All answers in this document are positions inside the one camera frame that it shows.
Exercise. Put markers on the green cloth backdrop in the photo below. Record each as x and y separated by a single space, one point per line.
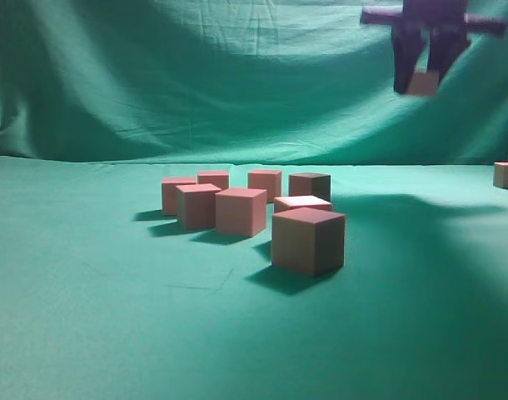
102 297

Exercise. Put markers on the pink cube large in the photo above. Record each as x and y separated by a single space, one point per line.
308 241

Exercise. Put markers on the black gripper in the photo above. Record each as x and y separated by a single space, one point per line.
449 22

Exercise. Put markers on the pink cube placed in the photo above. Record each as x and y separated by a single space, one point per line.
268 179
169 193

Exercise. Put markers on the pink cube column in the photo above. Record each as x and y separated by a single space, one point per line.
196 206
500 179
423 83
287 203
218 178
241 211
309 183

